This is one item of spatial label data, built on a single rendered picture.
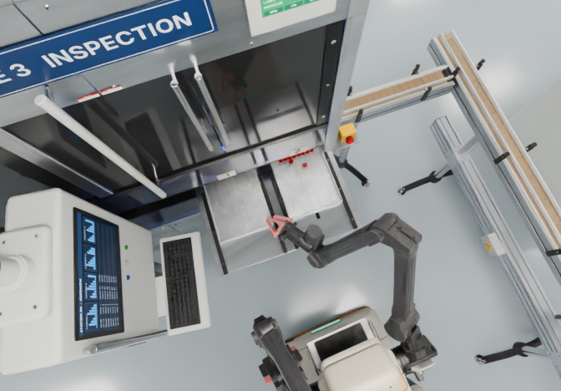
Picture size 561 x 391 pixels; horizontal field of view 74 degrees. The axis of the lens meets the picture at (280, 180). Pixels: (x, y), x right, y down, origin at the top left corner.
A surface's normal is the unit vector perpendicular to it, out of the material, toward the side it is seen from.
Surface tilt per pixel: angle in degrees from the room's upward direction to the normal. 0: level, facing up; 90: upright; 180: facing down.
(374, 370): 42
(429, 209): 0
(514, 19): 0
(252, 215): 0
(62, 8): 90
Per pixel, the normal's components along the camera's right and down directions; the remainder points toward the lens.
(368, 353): -0.29, -0.82
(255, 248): -0.04, -0.31
